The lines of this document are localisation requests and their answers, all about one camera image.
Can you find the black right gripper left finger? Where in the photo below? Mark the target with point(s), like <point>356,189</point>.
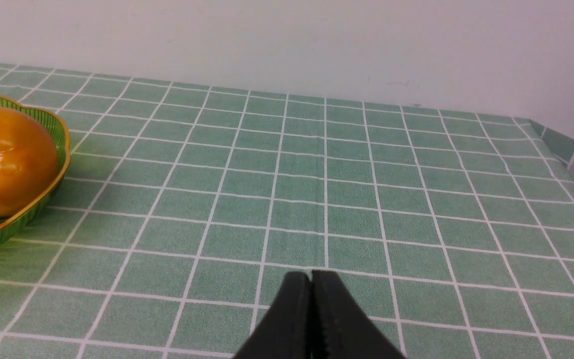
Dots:
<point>282,332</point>

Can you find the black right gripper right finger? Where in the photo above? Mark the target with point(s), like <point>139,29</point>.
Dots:
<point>339,329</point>

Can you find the green checkered tablecloth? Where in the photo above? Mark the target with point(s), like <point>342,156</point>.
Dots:
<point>184,205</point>

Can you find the green glass plate gold rim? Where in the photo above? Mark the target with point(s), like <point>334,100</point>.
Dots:
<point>60,134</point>

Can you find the orange tangerine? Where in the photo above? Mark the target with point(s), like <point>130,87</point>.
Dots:
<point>28,160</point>

